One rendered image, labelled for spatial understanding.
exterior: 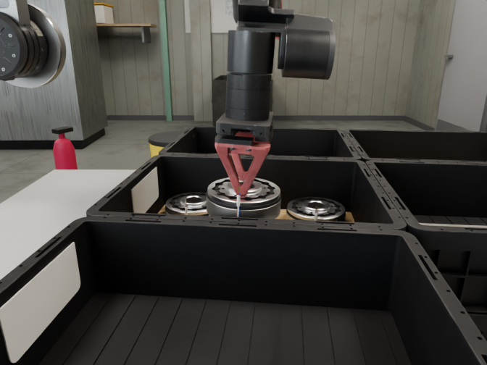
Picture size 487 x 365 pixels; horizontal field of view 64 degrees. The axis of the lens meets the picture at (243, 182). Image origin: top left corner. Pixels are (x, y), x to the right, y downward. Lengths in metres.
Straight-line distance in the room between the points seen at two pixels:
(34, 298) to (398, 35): 6.66
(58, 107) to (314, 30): 4.56
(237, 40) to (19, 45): 0.62
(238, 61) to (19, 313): 0.34
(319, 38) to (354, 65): 6.20
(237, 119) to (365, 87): 6.31
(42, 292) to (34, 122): 4.70
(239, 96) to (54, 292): 0.30
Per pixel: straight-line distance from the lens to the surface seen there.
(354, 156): 0.79
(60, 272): 0.47
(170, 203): 0.72
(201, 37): 6.40
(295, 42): 0.48
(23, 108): 5.14
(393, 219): 0.51
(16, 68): 1.02
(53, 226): 1.11
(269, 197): 0.51
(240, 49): 0.48
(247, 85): 0.48
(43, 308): 0.46
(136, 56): 6.69
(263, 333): 0.46
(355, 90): 6.73
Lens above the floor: 1.13
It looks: 19 degrees down
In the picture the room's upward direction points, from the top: straight up
